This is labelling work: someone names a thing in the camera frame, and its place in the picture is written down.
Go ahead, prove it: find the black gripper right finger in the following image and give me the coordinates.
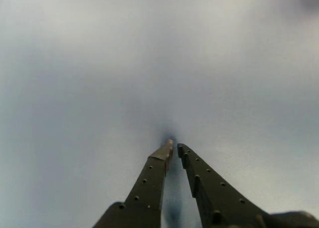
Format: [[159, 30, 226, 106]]
[[176, 143, 269, 228]]

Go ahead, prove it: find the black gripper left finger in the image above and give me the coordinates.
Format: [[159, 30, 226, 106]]
[[92, 139, 174, 228]]

